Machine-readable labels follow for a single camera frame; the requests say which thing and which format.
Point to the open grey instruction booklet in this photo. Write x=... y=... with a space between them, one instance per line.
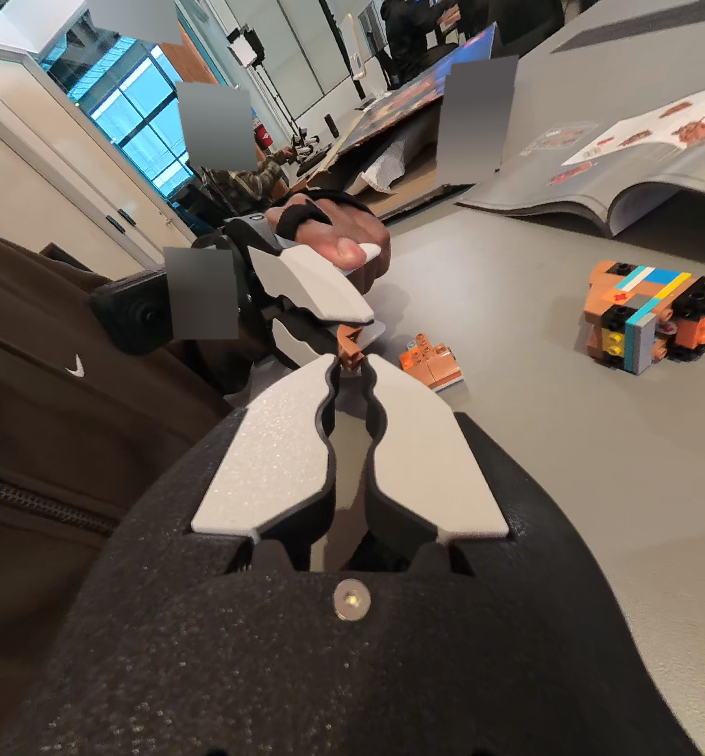
x=594 y=183

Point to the small orange brick plate assembly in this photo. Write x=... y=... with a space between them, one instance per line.
x=435 y=369

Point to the person's brown jacket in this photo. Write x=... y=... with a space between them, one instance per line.
x=63 y=443

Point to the studio light on stand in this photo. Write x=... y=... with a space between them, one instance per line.
x=243 y=50

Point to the large window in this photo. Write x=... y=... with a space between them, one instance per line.
x=140 y=136

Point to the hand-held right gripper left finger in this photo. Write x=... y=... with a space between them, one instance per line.
x=269 y=449

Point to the beige cabinet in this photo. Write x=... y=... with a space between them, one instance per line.
x=45 y=177

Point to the crumpled white plastic bag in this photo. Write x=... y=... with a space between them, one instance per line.
x=388 y=171

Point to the grey desk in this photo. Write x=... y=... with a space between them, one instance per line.
x=535 y=472

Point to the printed cardboard box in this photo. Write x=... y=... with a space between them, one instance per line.
x=399 y=106

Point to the brown toy brick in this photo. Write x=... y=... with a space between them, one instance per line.
x=349 y=351

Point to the person's left hand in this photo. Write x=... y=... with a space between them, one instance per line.
x=346 y=233

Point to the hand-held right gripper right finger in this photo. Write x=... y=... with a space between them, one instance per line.
x=429 y=455

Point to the multicoloured toy brick build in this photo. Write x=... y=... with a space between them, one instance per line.
x=641 y=319

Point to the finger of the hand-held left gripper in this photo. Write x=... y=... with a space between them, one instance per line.
x=293 y=345
x=323 y=283

